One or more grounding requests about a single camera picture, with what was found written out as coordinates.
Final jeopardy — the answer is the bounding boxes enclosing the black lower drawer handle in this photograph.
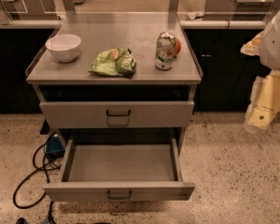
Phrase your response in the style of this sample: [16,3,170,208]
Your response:
[106,190,133,201]

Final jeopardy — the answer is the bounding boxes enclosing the blue power box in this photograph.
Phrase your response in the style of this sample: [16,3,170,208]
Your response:
[45,134,64,158]

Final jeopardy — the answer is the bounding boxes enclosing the green jalapeno chip bag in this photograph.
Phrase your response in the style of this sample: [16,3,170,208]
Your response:
[89,48,137,77]

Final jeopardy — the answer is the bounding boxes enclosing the grey drawer cabinet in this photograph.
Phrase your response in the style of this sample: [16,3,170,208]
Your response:
[27,13,202,143]

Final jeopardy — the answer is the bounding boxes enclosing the open lower grey drawer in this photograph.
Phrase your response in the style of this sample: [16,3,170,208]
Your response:
[44,138,194,202]

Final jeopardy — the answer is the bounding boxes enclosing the grey counter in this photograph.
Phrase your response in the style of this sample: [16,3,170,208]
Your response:
[203,0,274,21]
[0,0,57,23]

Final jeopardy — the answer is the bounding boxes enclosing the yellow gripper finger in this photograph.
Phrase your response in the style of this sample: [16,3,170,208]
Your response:
[244,70,280,133]
[240,31,264,56]

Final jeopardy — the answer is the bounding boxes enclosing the black drawer handle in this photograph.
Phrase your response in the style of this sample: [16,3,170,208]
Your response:
[106,190,133,201]
[105,109,131,118]

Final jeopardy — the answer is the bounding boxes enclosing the far left grey counter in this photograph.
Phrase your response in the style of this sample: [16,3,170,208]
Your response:
[0,0,57,23]

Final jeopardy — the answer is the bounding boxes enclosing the white counter rail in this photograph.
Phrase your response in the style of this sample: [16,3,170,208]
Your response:
[0,20,266,30]

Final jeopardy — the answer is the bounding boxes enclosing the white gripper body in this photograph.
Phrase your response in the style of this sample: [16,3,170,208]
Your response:
[259,10,280,70]

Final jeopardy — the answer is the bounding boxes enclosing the black upper drawer handle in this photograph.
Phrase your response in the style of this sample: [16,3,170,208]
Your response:
[105,109,131,118]

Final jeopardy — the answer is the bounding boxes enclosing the far right grey counter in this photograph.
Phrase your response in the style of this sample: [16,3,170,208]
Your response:
[203,0,274,21]

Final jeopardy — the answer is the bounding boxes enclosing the black floor cable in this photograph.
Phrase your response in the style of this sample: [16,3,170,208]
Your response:
[12,142,63,224]

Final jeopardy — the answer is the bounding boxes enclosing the orange fruit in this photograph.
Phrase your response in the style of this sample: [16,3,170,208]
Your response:
[175,37,181,56]

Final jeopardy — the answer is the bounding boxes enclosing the white ceramic bowl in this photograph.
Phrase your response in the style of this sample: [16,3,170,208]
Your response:
[46,35,81,63]

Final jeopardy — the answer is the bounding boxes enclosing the closed upper grey drawer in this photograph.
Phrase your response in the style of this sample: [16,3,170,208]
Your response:
[40,101,194,129]

